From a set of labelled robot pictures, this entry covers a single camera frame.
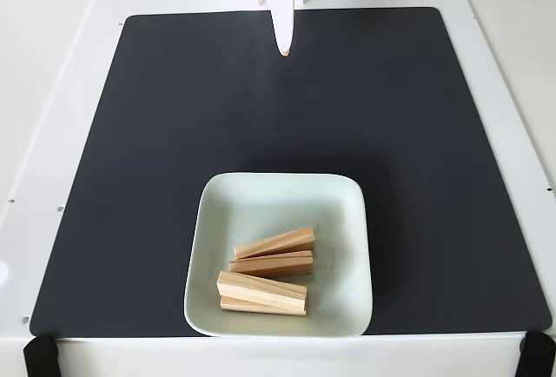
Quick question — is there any wooden block marked four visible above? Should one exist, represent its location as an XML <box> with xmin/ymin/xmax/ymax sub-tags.
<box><xmin>233</xmin><ymin>226</ymin><xmax>317</xmax><ymax>261</ymax></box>

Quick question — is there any light wooden block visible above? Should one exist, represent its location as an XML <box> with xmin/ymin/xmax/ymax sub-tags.
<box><xmin>228</xmin><ymin>249</ymin><xmax>314</xmax><ymax>278</ymax></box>
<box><xmin>219</xmin><ymin>296</ymin><xmax>308</xmax><ymax>318</ymax></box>
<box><xmin>215</xmin><ymin>270</ymin><xmax>308</xmax><ymax>312</ymax></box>

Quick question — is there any pale green square plate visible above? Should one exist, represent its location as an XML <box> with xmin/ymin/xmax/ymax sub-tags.
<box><xmin>182</xmin><ymin>171</ymin><xmax>374</xmax><ymax>338</ymax></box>

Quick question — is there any black rubber mat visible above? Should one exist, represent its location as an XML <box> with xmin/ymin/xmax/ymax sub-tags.
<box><xmin>29</xmin><ymin>6</ymin><xmax>553</xmax><ymax>338</ymax></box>

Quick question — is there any black corner bracket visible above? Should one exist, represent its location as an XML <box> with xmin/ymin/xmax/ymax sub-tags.
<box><xmin>516</xmin><ymin>331</ymin><xmax>556</xmax><ymax>377</ymax></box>
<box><xmin>22</xmin><ymin>333</ymin><xmax>60</xmax><ymax>377</ymax></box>

